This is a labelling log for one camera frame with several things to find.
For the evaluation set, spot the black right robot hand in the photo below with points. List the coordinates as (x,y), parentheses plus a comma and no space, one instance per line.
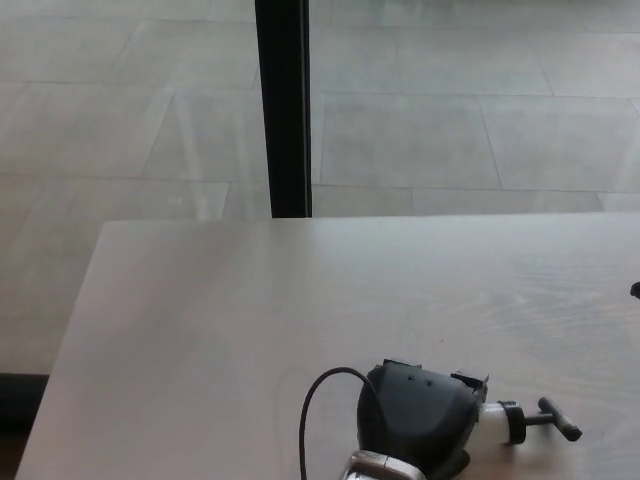
(636,290)

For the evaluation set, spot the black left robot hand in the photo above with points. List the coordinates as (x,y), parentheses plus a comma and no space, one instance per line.
(415,415)

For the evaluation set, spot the white Franklin hand air pump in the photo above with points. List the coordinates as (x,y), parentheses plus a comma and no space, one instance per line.
(492,417)

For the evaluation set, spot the black window frame post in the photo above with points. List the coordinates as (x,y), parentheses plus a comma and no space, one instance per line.
(284,110)

